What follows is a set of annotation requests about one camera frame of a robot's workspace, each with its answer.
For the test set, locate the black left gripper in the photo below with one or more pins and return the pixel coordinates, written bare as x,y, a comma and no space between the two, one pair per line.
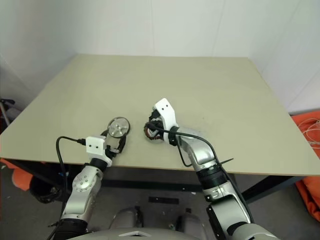
112,147

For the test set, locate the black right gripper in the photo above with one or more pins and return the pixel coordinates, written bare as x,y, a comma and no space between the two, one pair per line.
156,116

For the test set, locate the silver spoked rotor disc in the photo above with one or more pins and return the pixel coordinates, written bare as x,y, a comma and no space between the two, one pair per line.
117,128

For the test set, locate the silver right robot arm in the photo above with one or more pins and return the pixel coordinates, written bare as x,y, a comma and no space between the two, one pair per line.
200,150

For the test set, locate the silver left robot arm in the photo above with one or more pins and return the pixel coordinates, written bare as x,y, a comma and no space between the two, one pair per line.
81,185

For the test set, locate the black floor tape strip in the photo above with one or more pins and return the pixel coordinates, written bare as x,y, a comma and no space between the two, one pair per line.
163,200

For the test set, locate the grey rounded robot knee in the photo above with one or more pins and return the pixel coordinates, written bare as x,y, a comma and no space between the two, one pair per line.
127,218
188,218

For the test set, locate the small orange bag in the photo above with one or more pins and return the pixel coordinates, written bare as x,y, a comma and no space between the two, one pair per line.
21,180

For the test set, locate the grey robot torso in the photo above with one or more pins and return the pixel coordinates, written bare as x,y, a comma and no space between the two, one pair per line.
150,236

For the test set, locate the large orange bag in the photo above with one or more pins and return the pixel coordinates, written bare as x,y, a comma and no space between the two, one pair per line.
312,195

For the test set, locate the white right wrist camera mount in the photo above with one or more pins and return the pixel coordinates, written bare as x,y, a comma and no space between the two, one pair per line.
166,112

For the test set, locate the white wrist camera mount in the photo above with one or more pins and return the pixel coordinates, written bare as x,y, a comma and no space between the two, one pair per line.
166,112
95,146

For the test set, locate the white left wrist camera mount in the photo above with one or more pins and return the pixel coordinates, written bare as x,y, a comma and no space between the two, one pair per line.
95,146

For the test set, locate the black table frame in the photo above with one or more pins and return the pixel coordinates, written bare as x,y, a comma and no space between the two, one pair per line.
150,175

